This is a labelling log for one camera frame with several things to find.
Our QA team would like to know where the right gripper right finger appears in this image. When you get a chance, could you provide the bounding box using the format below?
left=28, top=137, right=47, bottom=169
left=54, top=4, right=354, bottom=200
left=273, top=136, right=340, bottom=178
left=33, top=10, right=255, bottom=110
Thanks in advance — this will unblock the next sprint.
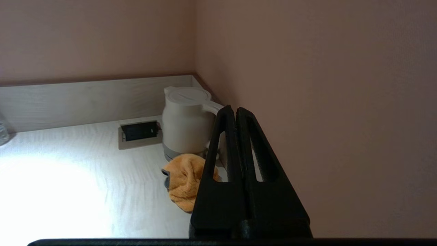
left=236, top=107, right=313, bottom=238

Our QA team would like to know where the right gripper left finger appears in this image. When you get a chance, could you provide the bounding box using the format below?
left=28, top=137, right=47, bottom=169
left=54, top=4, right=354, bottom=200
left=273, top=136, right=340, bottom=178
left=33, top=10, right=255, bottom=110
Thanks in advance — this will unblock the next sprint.
left=189, top=105, right=247, bottom=238

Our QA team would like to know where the clear water bottle blue label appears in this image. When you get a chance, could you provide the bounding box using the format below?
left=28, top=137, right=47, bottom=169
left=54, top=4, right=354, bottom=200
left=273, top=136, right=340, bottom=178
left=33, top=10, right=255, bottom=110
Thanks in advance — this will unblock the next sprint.
left=0, top=114, right=11, bottom=147

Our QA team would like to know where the orange microfibre cloth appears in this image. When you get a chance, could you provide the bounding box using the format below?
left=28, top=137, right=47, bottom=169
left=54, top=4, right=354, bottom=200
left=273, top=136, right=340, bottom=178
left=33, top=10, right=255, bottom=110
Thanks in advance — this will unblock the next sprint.
left=161, top=153, right=220, bottom=213

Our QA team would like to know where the grey kettle base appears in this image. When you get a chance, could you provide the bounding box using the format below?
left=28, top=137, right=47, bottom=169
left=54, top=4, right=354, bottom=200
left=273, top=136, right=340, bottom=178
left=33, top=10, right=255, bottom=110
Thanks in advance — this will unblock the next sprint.
left=163, top=143, right=209, bottom=162

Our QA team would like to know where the recessed black power socket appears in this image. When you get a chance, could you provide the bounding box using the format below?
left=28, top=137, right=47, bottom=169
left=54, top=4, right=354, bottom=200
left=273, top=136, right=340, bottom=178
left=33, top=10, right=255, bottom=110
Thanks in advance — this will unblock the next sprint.
left=118, top=120, right=163, bottom=150

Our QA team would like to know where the white electric kettle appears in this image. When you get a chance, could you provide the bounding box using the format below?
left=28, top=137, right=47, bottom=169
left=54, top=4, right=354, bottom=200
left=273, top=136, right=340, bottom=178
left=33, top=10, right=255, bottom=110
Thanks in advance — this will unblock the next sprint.
left=162, top=86, right=224, bottom=155

